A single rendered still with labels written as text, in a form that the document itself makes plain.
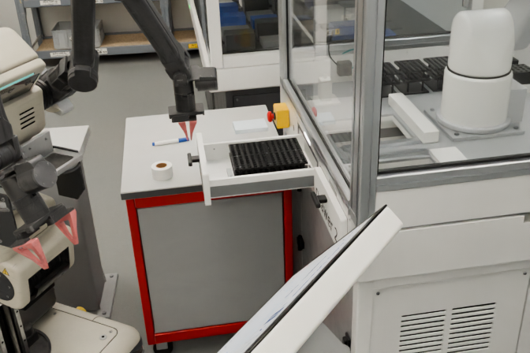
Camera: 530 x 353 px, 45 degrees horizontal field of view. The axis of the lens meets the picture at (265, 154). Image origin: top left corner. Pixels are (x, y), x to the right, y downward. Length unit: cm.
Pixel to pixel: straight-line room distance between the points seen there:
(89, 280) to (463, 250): 163
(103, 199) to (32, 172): 232
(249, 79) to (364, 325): 136
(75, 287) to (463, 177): 177
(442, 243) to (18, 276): 109
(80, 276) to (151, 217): 65
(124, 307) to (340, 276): 195
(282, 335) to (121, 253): 234
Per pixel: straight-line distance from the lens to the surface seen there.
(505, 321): 192
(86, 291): 283
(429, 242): 163
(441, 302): 178
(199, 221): 224
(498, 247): 173
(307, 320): 95
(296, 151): 201
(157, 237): 227
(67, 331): 240
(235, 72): 275
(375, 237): 111
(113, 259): 318
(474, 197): 161
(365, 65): 136
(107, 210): 357
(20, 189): 143
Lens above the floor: 181
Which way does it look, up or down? 27 degrees down
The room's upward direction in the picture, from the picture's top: 2 degrees counter-clockwise
